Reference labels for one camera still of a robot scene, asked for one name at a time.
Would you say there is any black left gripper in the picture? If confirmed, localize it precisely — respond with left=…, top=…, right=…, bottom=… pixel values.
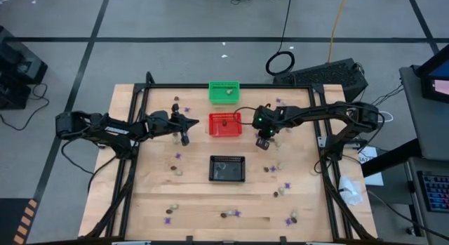
left=149, top=103, right=200, bottom=147

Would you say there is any red plastic basket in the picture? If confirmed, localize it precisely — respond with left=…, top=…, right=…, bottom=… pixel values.
left=208, top=112, right=243, bottom=138

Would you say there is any green plastic basket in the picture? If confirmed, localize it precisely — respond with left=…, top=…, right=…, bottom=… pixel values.
left=208, top=80, right=241, bottom=105

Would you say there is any black plastic basket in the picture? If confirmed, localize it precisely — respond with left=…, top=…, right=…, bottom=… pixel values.
left=208, top=154, right=246, bottom=183

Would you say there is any black computer case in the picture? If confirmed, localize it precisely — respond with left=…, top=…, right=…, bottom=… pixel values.
left=272, top=58, right=369, bottom=106

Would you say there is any white paper sign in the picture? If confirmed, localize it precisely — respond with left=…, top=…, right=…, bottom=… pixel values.
left=357, top=146, right=385, bottom=187

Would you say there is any white plastic bag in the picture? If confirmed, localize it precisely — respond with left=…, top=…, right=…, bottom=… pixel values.
left=338, top=175, right=365, bottom=206

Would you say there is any black computer monitor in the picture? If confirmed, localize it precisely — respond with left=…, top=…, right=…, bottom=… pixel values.
left=415, top=44, right=449, bottom=104

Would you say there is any black equipment case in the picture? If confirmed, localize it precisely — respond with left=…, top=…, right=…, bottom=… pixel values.
left=0, top=26, right=49, bottom=111

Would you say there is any backlit black keyboard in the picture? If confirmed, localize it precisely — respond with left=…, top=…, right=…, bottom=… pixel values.
left=417, top=170, right=449, bottom=213

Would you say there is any grey keyboard desk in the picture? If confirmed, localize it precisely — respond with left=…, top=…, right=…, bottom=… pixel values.
left=406, top=157, right=449, bottom=245

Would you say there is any hazard striped black mat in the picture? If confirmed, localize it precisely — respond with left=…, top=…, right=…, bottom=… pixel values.
left=0, top=198, right=39, bottom=245

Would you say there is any coiled black cable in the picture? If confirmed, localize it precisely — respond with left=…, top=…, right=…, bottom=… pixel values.
left=264, top=0, right=296, bottom=77

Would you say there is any yellow cable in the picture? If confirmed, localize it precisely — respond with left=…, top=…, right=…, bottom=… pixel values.
left=328, top=0, right=350, bottom=63

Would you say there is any white cable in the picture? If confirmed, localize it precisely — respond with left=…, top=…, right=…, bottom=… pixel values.
left=378, top=110, right=394, bottom=124

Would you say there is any black floor cable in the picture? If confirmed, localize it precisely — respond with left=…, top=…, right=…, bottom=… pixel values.
left=0, top=82, right=50, bottom=132

